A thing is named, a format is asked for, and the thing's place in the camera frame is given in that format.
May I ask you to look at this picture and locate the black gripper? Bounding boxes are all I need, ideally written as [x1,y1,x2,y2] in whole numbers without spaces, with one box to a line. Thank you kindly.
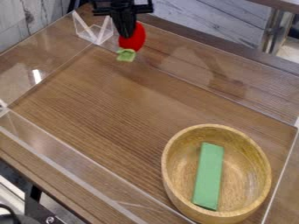
[90,0,155,39]

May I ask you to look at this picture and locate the red plush strawberry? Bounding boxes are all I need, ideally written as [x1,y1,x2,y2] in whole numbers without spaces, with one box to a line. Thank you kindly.
[116,23,146,62]

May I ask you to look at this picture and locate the metal table leg background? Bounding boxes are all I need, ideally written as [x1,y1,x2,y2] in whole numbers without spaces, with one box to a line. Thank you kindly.
[262,9,295,54]

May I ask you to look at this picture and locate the green rectangular block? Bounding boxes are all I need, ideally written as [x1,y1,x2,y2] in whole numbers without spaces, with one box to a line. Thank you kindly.
[191,143,224,211]

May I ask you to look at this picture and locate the wooden oval bowl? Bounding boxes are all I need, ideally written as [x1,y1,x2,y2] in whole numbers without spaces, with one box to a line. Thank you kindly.
[162,124,272,224]

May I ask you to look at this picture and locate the clear acrylic corner bracket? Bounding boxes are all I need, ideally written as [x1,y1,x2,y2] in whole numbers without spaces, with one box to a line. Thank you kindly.
[71,11,114,46]

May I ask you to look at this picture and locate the clear acrylic tray wall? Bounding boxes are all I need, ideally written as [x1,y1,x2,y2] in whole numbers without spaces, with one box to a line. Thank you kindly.
[0,101,195,224]

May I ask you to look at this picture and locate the black cable bottom left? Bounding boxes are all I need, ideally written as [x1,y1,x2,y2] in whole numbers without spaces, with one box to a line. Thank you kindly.
[0,203,24,224]

